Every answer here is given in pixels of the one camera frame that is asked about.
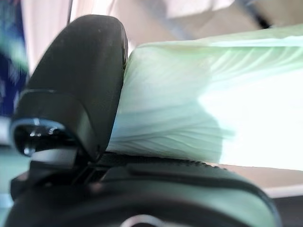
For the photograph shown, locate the blue plastic shopping basket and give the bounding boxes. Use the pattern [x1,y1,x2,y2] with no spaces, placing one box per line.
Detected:
[0,0,30,118]

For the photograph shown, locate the green white napa cabbage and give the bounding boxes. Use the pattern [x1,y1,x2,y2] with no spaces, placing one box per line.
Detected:
[0,30,29,71]
[107,28,303,171]

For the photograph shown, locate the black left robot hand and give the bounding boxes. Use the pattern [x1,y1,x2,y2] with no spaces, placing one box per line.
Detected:
[4,14,282,227]

